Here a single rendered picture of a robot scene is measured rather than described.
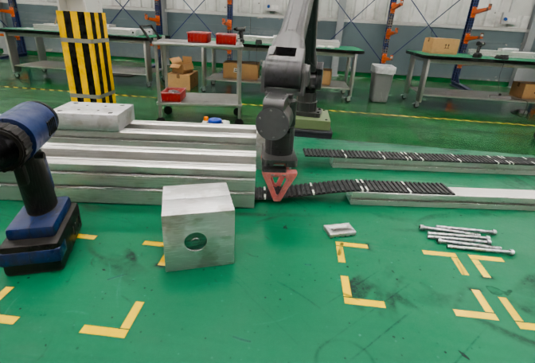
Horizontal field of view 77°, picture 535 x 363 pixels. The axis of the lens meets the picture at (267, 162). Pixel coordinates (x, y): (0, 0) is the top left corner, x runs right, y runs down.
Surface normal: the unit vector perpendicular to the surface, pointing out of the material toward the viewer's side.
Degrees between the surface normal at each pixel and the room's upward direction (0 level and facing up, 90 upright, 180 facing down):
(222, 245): 90
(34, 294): 0
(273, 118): 89
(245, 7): 90
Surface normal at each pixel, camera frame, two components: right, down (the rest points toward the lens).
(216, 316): 0.05, -0.92
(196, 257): 0.25, 0.39
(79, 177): 0.02, 0.39
